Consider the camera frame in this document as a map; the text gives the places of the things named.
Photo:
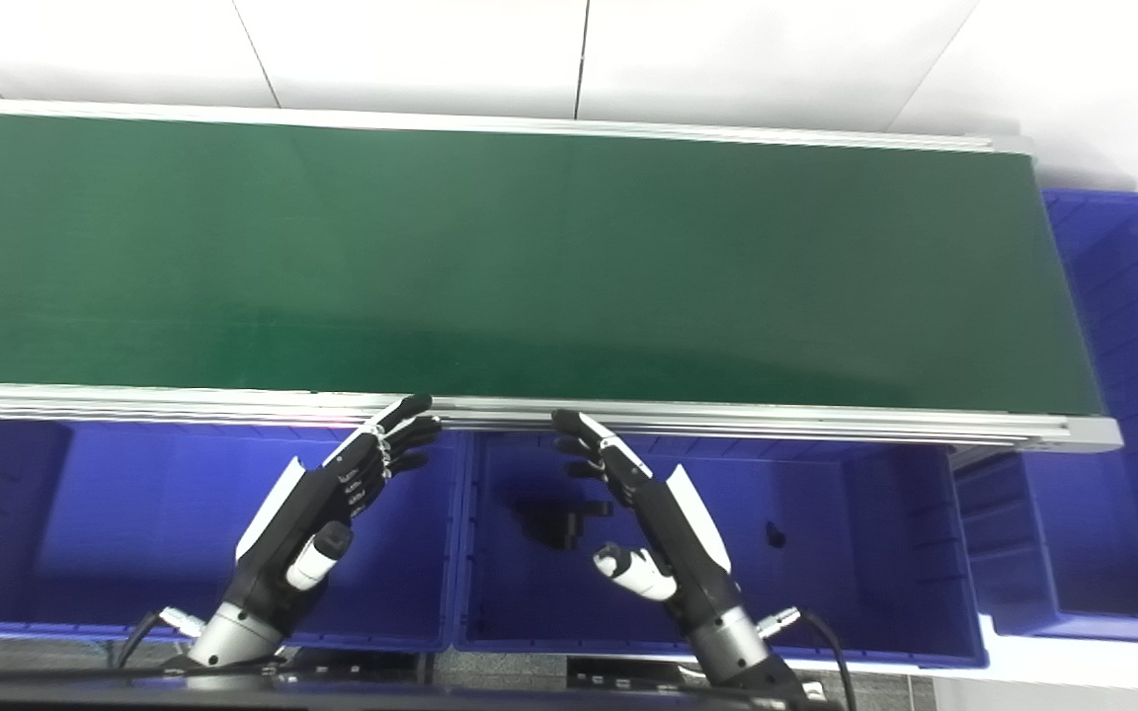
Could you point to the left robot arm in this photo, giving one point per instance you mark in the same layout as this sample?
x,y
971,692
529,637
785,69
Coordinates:
x,y
233,637

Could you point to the small black part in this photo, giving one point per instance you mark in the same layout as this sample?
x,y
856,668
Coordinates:
x,y
775,535

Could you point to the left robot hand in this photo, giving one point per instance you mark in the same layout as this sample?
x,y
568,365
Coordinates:
x,y
302,523

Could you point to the black robot torso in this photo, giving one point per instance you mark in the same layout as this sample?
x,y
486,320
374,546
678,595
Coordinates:
x,y
332,696

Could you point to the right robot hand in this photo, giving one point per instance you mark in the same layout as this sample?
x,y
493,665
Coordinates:
x,y
683,543

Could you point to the black plastic part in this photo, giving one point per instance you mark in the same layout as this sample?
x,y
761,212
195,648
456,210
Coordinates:
x,y
559,523

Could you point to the green conveyor belt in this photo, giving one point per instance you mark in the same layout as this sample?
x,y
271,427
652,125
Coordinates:
x,y
727,423
529,257

